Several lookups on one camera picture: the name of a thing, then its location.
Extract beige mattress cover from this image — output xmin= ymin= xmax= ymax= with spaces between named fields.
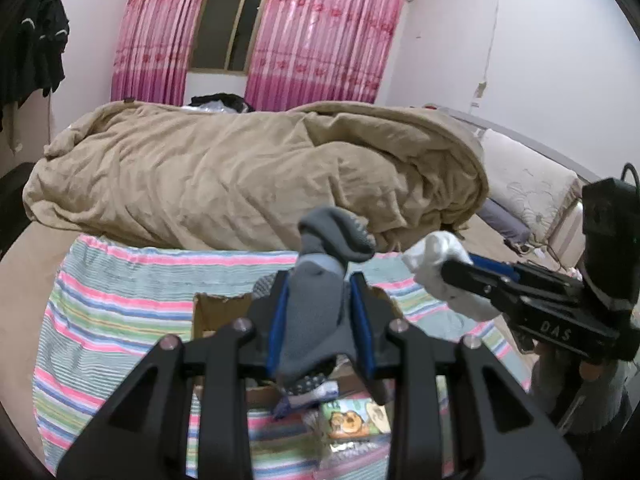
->
xmin=0 ymin=220 xmax=83 ymax=361

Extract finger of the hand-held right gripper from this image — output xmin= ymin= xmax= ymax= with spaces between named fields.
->
xmin=470 ymin=254 xmax=522 ymax=283
xmin=441 ymin=259 xmax=522 ymax=312

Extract white sock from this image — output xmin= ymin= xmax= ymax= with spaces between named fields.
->
xmin=401 ymin=232 xmax=501 ymax=321

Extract striped bed sheet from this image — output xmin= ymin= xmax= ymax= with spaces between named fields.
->
xmin=32 ymin=235 xmax=532 ymax=480

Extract pink curtain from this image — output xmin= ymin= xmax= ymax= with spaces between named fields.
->
xmin=244 ymin=0 xmax=416 ymax=112
xmin=111 ymin=0 xmax=217 ymax=107

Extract hanging black clothes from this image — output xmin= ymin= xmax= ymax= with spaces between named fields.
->
xmin=0 ymin=0 xmax=70 ymax=132

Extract cream floral pillow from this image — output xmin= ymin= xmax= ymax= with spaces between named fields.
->
xmin=477 ymin=129 xmax=584 ymax=247

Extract wall cable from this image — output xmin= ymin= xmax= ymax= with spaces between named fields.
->
xmin=470 ymin=0 xmax=502 ymax=111

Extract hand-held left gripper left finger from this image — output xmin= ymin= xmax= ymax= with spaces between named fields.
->
xmin=56 ymin=270 xmax=291 ymax=480

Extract grey pillow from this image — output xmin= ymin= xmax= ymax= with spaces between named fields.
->
xmin=475 ymin=197 xmax=532 ymax=246

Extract colourful picture packet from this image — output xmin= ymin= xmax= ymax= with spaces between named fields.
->
xmin=320 ymin=396 xmax=392 ymax=443

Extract beige blanket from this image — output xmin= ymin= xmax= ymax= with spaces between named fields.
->
xmin=22 ymin=101 xmax=490 ymax=252

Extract cardboard box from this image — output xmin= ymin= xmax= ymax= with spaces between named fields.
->
xmin=192 ymin=287 xmax=401 ymax=411

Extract blue patterned sock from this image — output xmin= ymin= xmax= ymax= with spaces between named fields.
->
xmin=272 ymin=372 xmax=342 ymax=420

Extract grey sock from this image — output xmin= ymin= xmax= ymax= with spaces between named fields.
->
xmin=277 ymin=206 xmax=377 ymax=396

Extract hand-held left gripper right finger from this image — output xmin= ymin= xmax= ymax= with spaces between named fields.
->
xmin=349 ymin=271 xmax=584 ymax=480

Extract window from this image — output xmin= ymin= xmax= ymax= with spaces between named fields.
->
xmin=189 ymin=0 xmax=279 ymax=76

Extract dark clothes pile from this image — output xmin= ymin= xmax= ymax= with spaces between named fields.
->
xmin=190 ymin=92 xmax=257 ymax=114

